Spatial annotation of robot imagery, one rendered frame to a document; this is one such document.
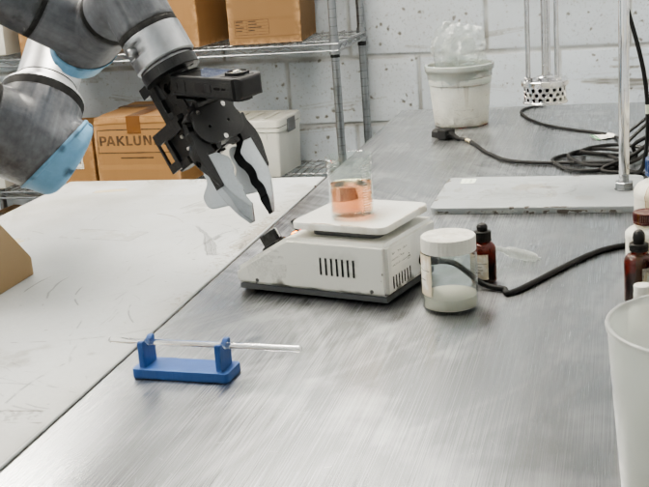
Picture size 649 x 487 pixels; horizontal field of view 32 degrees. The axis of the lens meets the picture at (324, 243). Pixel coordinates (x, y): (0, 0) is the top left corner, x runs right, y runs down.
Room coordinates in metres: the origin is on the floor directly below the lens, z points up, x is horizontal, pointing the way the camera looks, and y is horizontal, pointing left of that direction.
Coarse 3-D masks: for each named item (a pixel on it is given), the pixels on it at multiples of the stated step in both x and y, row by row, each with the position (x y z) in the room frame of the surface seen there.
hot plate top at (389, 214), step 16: (320, 208) 1.28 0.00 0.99; (384, 208) 1.25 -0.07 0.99; (400, 208) 1.25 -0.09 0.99; (416, 208) 1.24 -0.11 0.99; (304, 224) 1.21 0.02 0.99; (320, 224) 1.20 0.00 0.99; (336, 224) 1.19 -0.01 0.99; (352, 224) 1.19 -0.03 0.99; (368, 224) 1.18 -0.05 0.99; (384, 224) 1.18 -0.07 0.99; (400, 224) 1.19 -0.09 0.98
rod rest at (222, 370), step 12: (144, 348) 1.01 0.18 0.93; (216, 348) 0.98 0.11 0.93; (144, 360) 1.00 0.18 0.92; (156, 360) 1.02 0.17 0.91; (168, 360) 1.02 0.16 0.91; (180, 360) 1.01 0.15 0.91; (192, 360) 1.01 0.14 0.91; (204, 360) 1.01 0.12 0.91; (216, 360) 0.98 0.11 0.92; (228, 360) 0.99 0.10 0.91; (144, 372) 1.00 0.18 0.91; (156, 372) 0.99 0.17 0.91; (168, 372) 0.99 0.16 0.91; (180, 372) 0.99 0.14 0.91; (192, 372) 0.98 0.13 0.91; (204, 372) 0.98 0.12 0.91; (216, 372) 0.98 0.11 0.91; (228, 372) 0.97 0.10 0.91
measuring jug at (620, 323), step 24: (624, 312) 0.69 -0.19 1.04; (648, 312) 0.70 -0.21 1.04; (624, 336) 0.68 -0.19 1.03; (648, 336) 0.70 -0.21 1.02; (624, 360) 0.62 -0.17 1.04; (648, 360) 0.60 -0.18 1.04; (624, 384) 0.63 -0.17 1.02; (648, 384) 0.61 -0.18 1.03; (624, 408) 0.63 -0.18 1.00; (648, 408) 0.61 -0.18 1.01; (624, 432) 0.63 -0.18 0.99; (648, 432) 0.61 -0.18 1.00; (624, 456) 0.63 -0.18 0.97; (648, 456) 0.61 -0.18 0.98; (624, 480) 0.64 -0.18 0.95; (648, 480) 0.61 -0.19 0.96
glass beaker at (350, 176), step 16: (336, 160) 1.20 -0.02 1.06; (352, 160) 1.20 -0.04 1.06; (368, 160) 1.21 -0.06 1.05; (336, 176) 1.21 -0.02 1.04; (352, 176) 1.20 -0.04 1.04; (368, 176) 1.21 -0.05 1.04; (336, 192) 1.21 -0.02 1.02; (352, 192) 1.20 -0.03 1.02; (368, 192) 1.21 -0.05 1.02; (336, 208) 1.21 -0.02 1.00; (352, 208) 1.20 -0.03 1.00; (368, 208) 1.21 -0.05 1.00
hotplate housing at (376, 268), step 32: (416, 224) 1.23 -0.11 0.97; (256, 256) 1.25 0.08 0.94; (288, 256) 1.22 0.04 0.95; (320, 256) 1.20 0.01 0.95; (352, 256) 1.18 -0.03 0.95; (384, 256) 1.16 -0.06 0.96; (416, 256) 1.22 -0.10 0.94; (256, 288) 1.25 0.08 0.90; (288, 288) 1.22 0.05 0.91; (320, 288) 1.20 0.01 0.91; (352, 288) 1.18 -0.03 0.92; (384, 288) 1.16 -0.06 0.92
